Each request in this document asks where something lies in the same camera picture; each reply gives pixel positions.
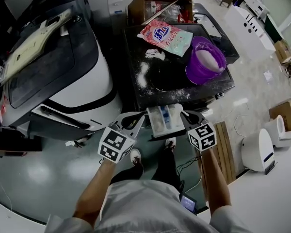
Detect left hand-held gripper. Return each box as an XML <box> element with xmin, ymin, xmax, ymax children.
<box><xmin>97</xmin><ymin>111</ymin><xmax>146</xmax><ymax>165</ymax></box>

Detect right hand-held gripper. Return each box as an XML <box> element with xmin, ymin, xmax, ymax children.
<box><xmin>179</xmin><ymin>110</ymin><xmax>217</xmax><ymax>152</ymax></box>

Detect white plastic spoon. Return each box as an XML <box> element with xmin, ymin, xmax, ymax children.
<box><xmin>171</xmin><ymin>103</ymin><xmax>191</xmax><ymax>118</ymax></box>

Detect white detergent drawer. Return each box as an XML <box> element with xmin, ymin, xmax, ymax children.
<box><xmin>146</xmin><ymin>103</ymin><xmax>193</xmax><ymax>142</ymax></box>

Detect person's right forearm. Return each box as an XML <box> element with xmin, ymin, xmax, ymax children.
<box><xmin>200</xmin><ymin>148</ymin><xmax>232</xmax><ymax>216</ymax></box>

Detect person's left forearm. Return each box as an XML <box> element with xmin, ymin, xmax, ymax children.
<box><xmin>72</xmin><ymin>159</ymin><xmax>117</xmax><ymax>228</ymax></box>

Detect pink detergent pouch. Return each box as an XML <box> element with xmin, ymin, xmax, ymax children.
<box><xmin>137</xmin><ymin>18</ymin><xmax>194</xmax><ymax>58</ymax></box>

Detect person's right shoe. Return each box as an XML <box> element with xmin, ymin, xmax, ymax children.
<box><xmin>165</xmin><ymin>137</ymin><xmax>178</xmax><ymax>151</ymax></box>

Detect person's shoe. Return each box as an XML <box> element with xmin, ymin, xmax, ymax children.
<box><xmin>130</xmin><ymin>149</ymin><xmax>145</xmax><ymax>172</ymax></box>
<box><xmin>165</xmin><ymin>137</ymin><xmax>178</xmax><ymax>151</ymax></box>

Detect person's left shoe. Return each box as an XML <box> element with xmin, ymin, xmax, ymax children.
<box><xmin>130</xmin><ymin>149</ymin><xmax>145</xmax><ymax>172</ymax></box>

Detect purple plastic bucket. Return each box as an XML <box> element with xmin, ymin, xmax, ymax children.
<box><xmin>185</xmin><ymin>35</ymin><xmax>227</xmax><ymax>86</ymax></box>

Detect wooden pallet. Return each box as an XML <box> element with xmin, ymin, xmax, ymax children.
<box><xmin>201</xmin><ymin>121</ymin><xmax>237</xmax><ymax>194</ymax></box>

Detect white and black washing machine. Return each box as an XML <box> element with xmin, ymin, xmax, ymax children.
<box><xmin>0</xmin><ymin>5</ymin><xmax>123</xmax><ymax>141</ymax></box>

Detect person's black trousers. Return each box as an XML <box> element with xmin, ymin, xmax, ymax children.
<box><xmin>110</xmin><ymin>149</ymin><xmax>183</xmax><ymax>192</ymax></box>

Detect round white toilet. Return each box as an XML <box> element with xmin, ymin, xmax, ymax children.
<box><xmin>241</xmin><ymin>128</ymin><xmax>276</xmax><ymax>172</ymax></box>

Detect black sink cabinet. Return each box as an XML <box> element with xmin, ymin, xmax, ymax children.
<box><xmin>193</xmin><ymin>2</ymin><xmax>241</xmax><ymax>64</ymax></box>

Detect small screen device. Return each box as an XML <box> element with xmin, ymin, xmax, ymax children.
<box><xmin>179</xmin><ymin>194</ymin><xmax>198</xmax><ymax>215</ymax></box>

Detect white paper sheet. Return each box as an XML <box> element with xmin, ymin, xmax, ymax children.
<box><xmin>263</xmin><ymin>70</ymin><xmax>275</xmax><ymax>85</ymax></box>

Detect white toilet with raised lid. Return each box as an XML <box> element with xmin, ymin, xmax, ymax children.
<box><xmin>264</xmin><ymin>114</ymin><xmax>291</xmax><ymax>148</ymax></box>

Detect person's white shirt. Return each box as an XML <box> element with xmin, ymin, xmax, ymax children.
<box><xmin>45</xmin><ymin>180</ymin><xmax>253</xmax><ymax>233</ymax></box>

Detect brown cardboard box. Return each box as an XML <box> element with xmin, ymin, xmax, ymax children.
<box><xmin>268</xmin><ymin>97</ymin><xmax>291</xmax><ymax>132</ymax></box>

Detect red plastic packet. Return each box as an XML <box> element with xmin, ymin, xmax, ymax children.
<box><xmin>177</xmin><ymin>10</ymin><xmax>194</xmax><ymax>24</ymax></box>

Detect white bathtub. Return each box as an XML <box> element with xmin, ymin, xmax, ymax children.
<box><xmin>224</xmin><ymin>5</ymin><xmax>277</xmax><ymax>63</ymax></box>

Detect long wooden stick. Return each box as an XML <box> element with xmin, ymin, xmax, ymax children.
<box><xmin>140</xmin><ymin>0</ymin><xmax>179</xmax><ymax>27</ymax></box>

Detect closed cardboard box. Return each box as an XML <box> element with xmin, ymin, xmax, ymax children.
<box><xmin>274</xmin><ymin>39</ymin><xmax>291</xmax><ymax>63</ymax></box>

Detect green bathtub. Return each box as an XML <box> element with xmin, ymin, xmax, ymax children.
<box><xmin>264</xmin><ymin>13</ymin><xmax>286</xmax><ymax>44</ymax></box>

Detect cream plastic panel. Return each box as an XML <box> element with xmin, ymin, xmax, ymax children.
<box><xmin>0</xmin><ymin>8</ymin><xmax>74</xmax><ymax>85</ymax></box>

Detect white cabinet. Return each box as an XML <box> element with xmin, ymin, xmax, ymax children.
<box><xmin>244</xmin><ymin>0</ymin><xmax>270</xmax><ymax>19</ymax></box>

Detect thin white floor cable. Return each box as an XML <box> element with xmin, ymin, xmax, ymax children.
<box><xmin>232</xmin><ymin>102</ymin><xmax>251</xmax><ymax>138</ymax></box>

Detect black cable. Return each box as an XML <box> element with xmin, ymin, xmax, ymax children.
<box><xmin>176</xmin><ymin>155</ymin><xmax>202</xmax><ymax>180</ymax></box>

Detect white wall box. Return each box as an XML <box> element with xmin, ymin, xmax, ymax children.
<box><xmin>108</xmin><ymin>0</ymin><xmax>126</xmax><ymax>17</ymax></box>

